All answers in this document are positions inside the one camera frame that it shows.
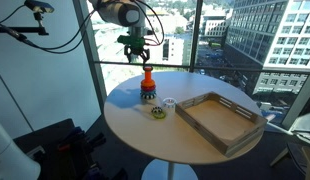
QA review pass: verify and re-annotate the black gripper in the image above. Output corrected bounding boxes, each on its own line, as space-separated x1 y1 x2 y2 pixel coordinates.
123 44 151 65

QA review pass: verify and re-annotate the white rounded robot base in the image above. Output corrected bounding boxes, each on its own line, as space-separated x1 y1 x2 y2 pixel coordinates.
0 117 42 180

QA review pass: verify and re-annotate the black window railing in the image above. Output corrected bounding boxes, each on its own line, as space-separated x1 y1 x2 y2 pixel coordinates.
93 60 310 76

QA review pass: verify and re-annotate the wooden slatted tray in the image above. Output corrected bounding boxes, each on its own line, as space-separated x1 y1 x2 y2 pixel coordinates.
174 91 269 158

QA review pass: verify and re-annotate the black and blue clamp pile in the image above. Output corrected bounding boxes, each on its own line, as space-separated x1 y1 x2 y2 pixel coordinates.
14 117 129 180

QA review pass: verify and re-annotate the dark office chair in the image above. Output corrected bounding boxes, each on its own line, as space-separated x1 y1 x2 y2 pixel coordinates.
269 111 310 180

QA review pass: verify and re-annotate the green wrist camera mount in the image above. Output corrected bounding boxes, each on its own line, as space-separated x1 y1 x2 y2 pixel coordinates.
116 34 147 48

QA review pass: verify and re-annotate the orange stacking toy post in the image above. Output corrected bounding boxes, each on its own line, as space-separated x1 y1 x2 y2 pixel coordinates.
143 65 154 85

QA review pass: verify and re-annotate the red stacking ring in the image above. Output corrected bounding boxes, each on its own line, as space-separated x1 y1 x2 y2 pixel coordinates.
140 85 157 93

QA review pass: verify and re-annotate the large black white checkered ring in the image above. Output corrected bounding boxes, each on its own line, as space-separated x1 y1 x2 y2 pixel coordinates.
139 89 158 100

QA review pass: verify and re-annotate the clear ring with coloured beads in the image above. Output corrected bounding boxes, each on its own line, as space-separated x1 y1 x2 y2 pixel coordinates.
162 96 177 110

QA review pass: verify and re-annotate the small black white ring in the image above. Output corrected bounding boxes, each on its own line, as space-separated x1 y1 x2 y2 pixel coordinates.
151 106 165 115

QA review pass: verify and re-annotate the yellow-green ring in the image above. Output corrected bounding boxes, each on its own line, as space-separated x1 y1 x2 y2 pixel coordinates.
151 108 168 120

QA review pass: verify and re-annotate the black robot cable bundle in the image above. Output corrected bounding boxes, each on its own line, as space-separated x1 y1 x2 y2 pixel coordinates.
0 0 166 55

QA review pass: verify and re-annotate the black camera on stand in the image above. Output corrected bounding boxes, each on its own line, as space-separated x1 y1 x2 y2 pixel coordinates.
24 0 56 15

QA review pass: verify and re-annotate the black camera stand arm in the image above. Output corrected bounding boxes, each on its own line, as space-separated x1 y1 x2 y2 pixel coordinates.
0 13 50 37

